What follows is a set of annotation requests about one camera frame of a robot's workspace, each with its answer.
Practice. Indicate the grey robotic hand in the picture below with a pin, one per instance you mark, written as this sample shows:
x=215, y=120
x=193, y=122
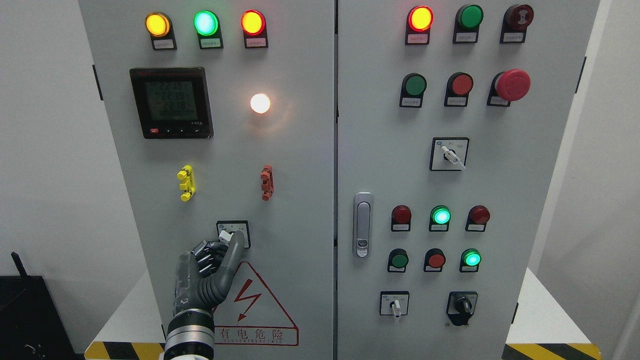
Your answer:
x=205, y=274

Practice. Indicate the white rotary selector switch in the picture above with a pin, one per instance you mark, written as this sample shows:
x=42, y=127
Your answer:
x=226, y=229

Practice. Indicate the black silver robot forearm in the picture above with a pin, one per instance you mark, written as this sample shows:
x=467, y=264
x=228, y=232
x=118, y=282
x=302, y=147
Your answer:
x=191, y=336

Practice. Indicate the yellow indicator light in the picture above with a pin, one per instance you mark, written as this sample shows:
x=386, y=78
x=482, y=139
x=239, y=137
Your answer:
x=161, y=31

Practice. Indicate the red electrical hazard warning sticker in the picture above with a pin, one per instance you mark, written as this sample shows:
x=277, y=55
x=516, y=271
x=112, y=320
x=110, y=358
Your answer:
x=252, y=315

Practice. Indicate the yellow terminal connector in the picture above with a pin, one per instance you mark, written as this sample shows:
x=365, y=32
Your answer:
x=186, y=182

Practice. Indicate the red terminal connector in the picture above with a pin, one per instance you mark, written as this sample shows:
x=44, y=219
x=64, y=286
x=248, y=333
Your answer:
x=267, y=179

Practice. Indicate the yellow black hazard tape left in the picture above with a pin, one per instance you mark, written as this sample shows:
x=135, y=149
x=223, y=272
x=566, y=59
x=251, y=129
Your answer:
x=115, y=350

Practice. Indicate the yellow black hazard tape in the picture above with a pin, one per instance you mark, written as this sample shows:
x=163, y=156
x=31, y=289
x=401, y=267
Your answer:
x=115, y=350
x=551, y=351

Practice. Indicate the grey left cabinet door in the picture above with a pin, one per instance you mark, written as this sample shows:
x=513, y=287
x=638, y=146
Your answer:
x=292, y=234

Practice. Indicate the grey cabinet door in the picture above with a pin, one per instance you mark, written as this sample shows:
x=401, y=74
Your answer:
x=292, y=234
x=386, y=150

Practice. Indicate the black digital power meter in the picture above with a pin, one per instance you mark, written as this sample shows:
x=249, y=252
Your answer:
x=172, y=102

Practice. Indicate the black box with antenna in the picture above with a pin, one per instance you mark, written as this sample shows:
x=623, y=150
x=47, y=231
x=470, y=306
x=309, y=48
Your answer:
x=30, y=326

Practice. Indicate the clear white indicator lamp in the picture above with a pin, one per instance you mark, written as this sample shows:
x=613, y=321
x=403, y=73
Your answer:
x=260, y=103

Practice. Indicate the dark red indicator left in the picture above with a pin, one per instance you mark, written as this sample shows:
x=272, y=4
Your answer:
x=401, y=216

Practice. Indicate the dark red indicator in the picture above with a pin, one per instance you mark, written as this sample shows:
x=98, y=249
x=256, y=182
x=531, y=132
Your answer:
x=477, y=219
x=401, y=216

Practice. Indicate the red push button lower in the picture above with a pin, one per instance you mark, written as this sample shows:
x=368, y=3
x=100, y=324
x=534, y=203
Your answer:
x=434, y=260

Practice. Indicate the green lit indicator middle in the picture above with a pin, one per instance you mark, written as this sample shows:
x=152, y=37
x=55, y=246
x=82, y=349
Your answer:
x=439, y=220

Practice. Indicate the green indicator light top left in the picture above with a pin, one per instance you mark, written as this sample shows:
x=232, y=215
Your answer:
x=208, y=29

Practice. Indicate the red indicator light top left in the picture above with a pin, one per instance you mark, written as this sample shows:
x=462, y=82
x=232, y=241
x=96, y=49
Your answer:
x=254, y=30

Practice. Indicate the green lit push button lower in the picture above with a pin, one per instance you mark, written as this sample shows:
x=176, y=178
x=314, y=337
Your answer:
x=470, y=261

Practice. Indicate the dark red indicator right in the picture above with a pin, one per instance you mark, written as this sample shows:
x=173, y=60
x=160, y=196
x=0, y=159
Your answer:
x=477, y=219

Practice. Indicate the green push button second row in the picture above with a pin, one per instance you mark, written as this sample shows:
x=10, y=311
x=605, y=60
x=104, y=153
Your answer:
x=412, y=91

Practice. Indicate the grey right cabinet door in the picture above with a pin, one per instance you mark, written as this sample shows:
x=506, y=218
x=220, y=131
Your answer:
x=386, y=150

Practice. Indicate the red push button second row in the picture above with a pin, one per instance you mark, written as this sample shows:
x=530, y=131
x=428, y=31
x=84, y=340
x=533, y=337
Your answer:
x=458, y=88

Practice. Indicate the yellow black hazard tape right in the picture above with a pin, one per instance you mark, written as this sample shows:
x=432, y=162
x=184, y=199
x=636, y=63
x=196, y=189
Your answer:
x=551, y=351

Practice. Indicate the red lit indicator top right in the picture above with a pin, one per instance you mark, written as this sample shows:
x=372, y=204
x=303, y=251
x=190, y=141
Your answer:
x=419, y=21

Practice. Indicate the red emergency stop mushroom button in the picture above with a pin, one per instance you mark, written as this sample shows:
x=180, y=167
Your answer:
x=508, y=86

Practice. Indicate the green push button top right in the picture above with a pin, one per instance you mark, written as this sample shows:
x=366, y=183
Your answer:
x=467, y=24

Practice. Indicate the red buzzer alarm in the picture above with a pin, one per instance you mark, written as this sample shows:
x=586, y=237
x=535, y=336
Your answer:
x=516, y=20

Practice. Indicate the silver door latch handle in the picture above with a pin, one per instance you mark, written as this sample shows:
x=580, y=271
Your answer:
x=361, y=234

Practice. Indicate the white selector switch lower right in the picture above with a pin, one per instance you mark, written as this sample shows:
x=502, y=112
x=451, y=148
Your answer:
x=394, y=303

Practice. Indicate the black rotary knob switch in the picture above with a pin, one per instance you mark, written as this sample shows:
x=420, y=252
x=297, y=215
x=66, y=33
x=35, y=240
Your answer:
x=461, y=306

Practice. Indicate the white selector switch right upper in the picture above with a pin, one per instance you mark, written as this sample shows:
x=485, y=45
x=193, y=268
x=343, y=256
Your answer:
x=448, y=154

